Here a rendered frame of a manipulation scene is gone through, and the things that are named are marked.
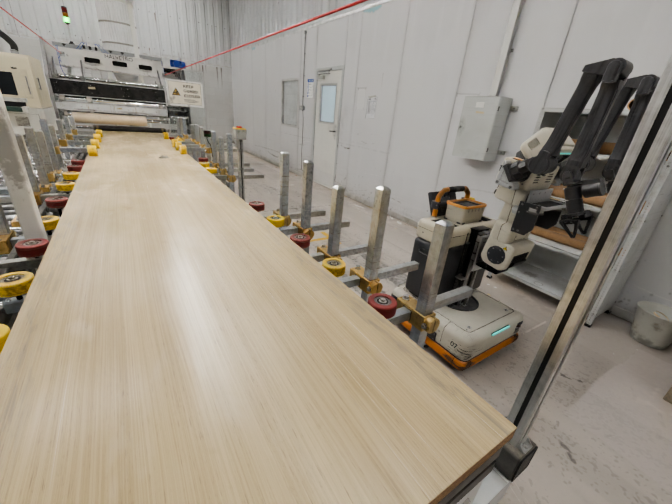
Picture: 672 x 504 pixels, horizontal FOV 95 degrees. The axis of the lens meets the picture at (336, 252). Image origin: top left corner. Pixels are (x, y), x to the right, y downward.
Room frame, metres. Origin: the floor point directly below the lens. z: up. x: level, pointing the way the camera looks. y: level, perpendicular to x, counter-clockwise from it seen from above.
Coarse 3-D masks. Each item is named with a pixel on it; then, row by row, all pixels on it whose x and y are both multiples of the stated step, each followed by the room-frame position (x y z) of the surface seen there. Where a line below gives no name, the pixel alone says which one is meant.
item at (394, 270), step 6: (402, 264) 1.12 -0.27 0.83; (408, 264) 1.13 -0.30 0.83; (414, 264) 1.14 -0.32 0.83; (378, 270) 1.05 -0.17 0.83; (384, 270) 1.06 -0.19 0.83; (390, 270) 1.06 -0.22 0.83; (396, 270) 1.08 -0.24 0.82; (402, 270) 1.10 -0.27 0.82; (408, 270) 1.12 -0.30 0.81; (414, 270) 1.14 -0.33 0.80; (348, 276) 0.98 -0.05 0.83; (354, 276) 0.98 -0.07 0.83; (378, 276) 1.03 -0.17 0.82; (384, 276) 1.04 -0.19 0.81; (390, 276) 1.06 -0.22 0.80; (348, 282) 0.95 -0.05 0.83; (354, 282) 0.96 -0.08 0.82
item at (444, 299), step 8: (464, 288) 0.94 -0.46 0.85; (440, 296) 0.87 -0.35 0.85; (448, 296) 0.88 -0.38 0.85; (456, 296) 0.89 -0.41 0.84; (464, 296) 0.92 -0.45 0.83; (440, 304) 0.85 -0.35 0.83; (448, 304) 0.87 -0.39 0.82; (400, 312) 0.76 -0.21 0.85; (408, 312) 0.77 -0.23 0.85; (392, 320) 0.73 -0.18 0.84; (400, 320) 0.75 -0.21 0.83
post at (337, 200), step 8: (336, 192) 1.15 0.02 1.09; (336, 200) 1.15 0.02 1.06; (336, 208) 1.15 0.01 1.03; (336, 216) 1.16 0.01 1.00; (336, 224) 1.16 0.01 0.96; (336, 232) 1.16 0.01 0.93; (328, 240) 1.18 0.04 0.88; (336, 240) 1.16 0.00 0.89; (328, 248) 1.17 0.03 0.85; (336, 248) 1.16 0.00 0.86
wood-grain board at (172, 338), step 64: (128, 192) 1.54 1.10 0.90; (192, 192) 1.65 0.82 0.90; (64, 256) 0.81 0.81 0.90; (128, 256) 0.85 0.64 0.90; (192, 256) 0.89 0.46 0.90; (256, 256) 0.93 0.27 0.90; (64, 320) 0.53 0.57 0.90; (128, 320) 0.55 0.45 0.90; (192, 320) 0.57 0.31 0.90; (256, 320) 0.59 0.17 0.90; (320, 320) 0.61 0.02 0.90; (384, 320) 0.64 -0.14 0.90; (0, 384) 0.36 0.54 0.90; (64, 384) 0.37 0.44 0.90; (128, 384) 0.38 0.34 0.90; (192, 384) 0.39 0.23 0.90; (256, 384) 0.41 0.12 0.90; (320, 384) 0.42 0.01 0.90; (384, 384) 0.44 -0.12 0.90; (448, 384) 0.45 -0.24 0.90; (0, 448) 0.26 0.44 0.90; (64, 448) 0.27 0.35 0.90; (128, 448) 0.28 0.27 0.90; (192, 448) 0.28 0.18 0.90; (256, 448) 0.29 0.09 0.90; (320, 448) 0.30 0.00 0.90; (384, 448) 0.31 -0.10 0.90; (448, 448) 0.32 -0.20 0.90
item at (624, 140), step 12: (648, 84) 1.53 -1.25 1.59; (636, 96) 1.57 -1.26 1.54; (648, 96) 1.54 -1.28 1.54; (636, 108) 1.56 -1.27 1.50; (636, 120) 1.54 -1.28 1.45; (624, 132) 1.56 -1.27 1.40; (624, 144) 1.55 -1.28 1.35; (612, 156) 1.56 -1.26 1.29; (624, 156) 1.54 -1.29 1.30; (612, 168) 1.55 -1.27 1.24
